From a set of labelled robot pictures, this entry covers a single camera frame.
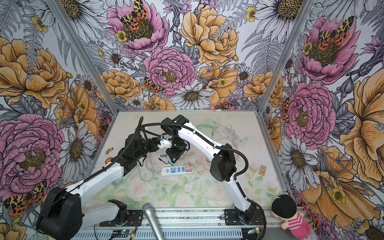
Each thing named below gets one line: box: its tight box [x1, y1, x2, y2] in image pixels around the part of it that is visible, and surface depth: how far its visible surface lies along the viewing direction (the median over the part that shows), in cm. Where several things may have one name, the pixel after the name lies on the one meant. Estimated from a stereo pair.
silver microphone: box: [142, 202, 165, 240], surface depth 73 cm
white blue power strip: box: [161, 165, 195, 177], surface depth 89 cm
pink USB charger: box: [185, 163, 193, 172], surface depth 87 cm
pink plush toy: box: [271, 194, 312, 239], surface depth 71 cm
